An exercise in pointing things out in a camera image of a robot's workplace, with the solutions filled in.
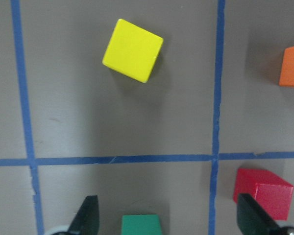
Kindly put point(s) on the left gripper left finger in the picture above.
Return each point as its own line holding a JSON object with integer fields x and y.
{"x": 86, "y": 221}

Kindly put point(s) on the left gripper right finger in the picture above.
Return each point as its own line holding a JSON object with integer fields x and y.
{"x": 252, "y": 219}

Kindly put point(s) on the red block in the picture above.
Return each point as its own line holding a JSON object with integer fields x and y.
{"x": 272, "y": 193}

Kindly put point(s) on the green block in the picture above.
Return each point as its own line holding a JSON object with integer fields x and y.
{"x": 141, "y": 225}

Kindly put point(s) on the orange block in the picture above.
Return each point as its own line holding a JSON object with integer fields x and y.
{"x": 287, "y": 70}

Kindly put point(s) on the yellow block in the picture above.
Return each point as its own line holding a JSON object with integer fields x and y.
{"x": 132, "y": 51}

